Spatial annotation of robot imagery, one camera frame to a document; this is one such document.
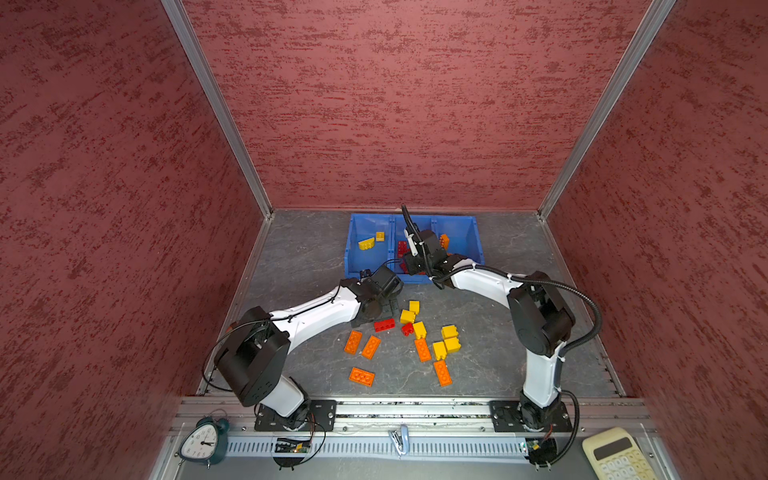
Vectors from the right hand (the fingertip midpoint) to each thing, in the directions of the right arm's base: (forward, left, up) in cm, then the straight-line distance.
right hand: (408, 259), depth 96 cm
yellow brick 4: (-22, -11, -7) cm, 26 cm away
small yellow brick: (+15, +10, -6) cm, 19 cm away
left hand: (-19, +10, -3) cm, 21 cm away
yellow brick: (+11, +15, -5) cm, 19 cm away
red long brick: (-19, +9, -7) cm, 22 cm away
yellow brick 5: (-26, -11, -6) cm, 29 cm away
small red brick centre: (-21, +2, -7) cm, 22 cm away
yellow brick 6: (-28, -8, -7) cm, 29 cm away
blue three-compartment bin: (+16, -22, -5) cm, 28 cm away
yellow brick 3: (-22, -2, -7) cm, 23 cm away
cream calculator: (-53, -45, -7) cm, 70 cm away
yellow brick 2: (-17, +1, -7) cm, 18 cm away
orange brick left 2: (-26, +12, -8) cm, 30 cm away
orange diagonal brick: (+10, -14, -4) cm, 18 cm away
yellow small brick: (-14, -1, -7) cm, 15 cm away
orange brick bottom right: (-33, -8, -9) cm, 35 cm away
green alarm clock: (-48, +50, -4) cm, 69 cm away
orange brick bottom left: (-34, +15, -7) cm, 38 cm away
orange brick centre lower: (-27, -3, -9) cm, 28 cm away
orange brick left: (-24, +18, -7) cm, 31 cm away
